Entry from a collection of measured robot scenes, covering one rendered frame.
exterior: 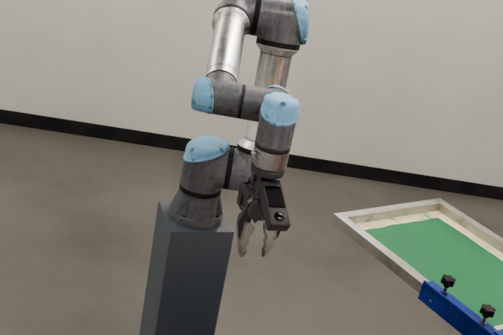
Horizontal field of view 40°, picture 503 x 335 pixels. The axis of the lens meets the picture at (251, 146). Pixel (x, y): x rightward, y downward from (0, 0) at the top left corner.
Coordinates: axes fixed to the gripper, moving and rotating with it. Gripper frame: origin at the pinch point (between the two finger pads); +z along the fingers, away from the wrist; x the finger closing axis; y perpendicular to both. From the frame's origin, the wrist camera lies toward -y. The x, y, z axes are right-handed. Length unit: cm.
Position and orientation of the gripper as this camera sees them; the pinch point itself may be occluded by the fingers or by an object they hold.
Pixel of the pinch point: (254, 253)
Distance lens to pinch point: 150.5
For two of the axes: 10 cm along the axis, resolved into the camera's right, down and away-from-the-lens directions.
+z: -1.8, 9.1, 3.7
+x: -9.4, -0.4, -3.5
